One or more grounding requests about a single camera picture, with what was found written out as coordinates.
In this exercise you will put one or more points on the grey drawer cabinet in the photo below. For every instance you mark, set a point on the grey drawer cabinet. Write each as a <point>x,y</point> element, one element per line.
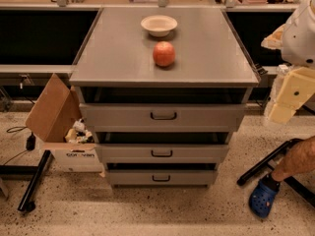
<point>117,62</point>

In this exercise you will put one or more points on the person's bare leg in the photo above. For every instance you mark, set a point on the person's bare leg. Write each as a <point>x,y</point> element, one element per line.
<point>299,159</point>

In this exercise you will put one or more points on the grey top drawer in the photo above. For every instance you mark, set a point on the grey top drawer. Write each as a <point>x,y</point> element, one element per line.
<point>136,117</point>

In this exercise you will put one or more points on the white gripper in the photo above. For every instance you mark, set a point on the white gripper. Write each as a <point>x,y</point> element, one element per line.
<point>299,39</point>

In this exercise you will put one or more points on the red apple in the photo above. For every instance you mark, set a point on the red apple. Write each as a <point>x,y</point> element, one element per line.
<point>164,54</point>

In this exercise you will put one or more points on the blue clog shoe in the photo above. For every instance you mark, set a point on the blue clog shoe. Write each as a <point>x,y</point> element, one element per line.
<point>262,198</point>

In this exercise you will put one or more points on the white bowl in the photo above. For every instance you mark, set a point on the white bowl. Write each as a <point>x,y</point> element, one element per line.
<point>158,25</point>

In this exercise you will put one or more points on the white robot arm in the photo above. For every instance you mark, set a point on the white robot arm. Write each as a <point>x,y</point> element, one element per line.
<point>298,46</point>

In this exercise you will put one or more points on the black frame leg right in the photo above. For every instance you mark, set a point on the black frame leg right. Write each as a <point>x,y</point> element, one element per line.
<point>271,161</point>

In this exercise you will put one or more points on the open cardboard box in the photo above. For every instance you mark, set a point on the open cardboard box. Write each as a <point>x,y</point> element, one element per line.
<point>54,113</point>

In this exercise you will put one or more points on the items inside cardboard box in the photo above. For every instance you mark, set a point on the items inside cardboard box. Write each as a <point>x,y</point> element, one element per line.
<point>79,134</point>

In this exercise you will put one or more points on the grey middle drawer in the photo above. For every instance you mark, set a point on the grey middle drawer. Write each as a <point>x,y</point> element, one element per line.
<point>161,153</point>

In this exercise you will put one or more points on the black table leg left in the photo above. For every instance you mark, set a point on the black table leg left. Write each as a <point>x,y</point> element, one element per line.
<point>34,173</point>

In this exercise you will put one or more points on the grey drawer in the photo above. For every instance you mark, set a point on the grey drawer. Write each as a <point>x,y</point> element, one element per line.
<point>169,178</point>
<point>136,117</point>
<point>161,153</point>

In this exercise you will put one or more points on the grey bottom drawer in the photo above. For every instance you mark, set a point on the grey bottom drawer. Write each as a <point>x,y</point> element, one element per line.
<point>169,178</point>

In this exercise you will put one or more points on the black power adapter with cable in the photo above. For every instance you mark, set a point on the black power adapter with cable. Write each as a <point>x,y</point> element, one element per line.
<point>30,143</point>

